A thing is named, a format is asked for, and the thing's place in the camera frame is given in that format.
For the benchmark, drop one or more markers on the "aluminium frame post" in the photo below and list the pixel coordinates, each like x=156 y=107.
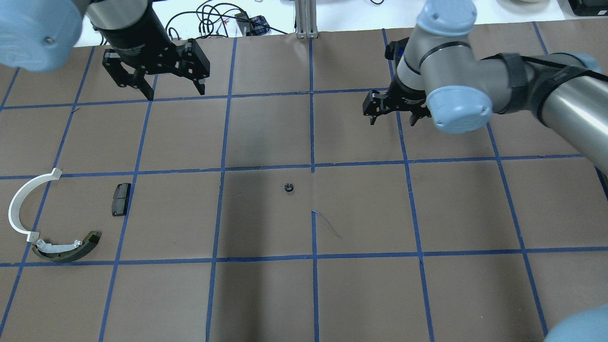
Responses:
x=306 y=19

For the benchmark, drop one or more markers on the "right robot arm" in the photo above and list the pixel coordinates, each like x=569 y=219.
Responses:
x=437 y=75

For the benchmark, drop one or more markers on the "curved brake shoe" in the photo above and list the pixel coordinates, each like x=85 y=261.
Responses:
x=69 y=252

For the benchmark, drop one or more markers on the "white curved plastic bracket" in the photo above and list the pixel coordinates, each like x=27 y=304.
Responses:
x=14 y=213

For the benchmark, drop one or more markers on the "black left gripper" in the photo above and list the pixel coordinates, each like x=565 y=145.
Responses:
x=136 y=37

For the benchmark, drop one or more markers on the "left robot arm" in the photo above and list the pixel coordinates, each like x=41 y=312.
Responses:
x=38 y=35

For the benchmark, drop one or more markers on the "dark grey brake pad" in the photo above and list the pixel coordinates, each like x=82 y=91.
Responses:
x=121 y=199

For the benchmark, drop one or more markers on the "brown grid paper mat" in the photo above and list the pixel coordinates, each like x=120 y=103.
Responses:
x=392 y=233

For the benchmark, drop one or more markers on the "black power adapter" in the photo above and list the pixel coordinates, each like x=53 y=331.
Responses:
x=251 y=26

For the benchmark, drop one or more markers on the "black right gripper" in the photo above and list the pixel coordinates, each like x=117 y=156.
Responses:
x=402 y=91

